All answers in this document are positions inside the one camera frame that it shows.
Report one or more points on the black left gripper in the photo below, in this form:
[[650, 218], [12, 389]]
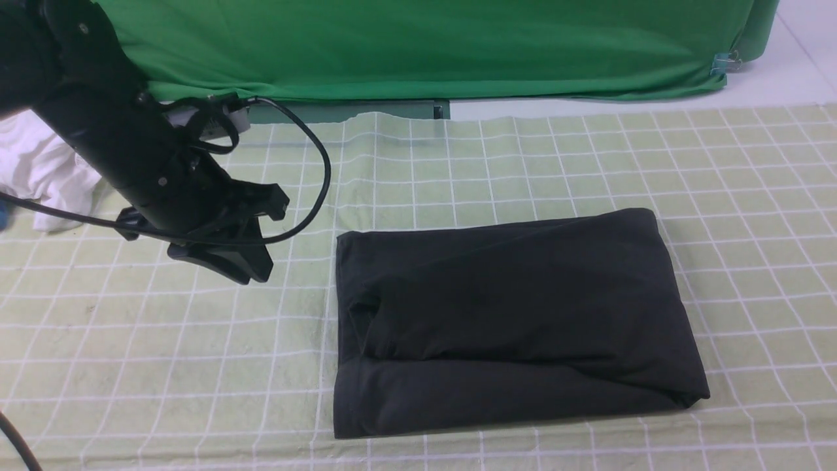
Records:
[[192, 197]]

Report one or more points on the dark gray long-sleeve shirt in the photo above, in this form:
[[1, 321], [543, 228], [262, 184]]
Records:
[[570, 318]]

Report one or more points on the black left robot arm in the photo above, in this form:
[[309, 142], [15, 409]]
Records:
[[63, 61]]

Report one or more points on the crumpled white shirt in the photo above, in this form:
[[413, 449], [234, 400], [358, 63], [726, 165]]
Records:
[[37, 165]]

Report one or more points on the green checkered table mat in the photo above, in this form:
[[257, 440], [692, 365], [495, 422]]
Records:
[[115, 357]]

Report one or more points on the green backdrop cloth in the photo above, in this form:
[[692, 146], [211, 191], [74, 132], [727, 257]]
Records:
[[340, 50]]

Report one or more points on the blue binder clip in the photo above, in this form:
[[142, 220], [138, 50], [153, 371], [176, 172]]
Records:
[[725, 63]]

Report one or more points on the gray wrist camera box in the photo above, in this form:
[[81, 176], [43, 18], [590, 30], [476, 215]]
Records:
[[211, 117]]

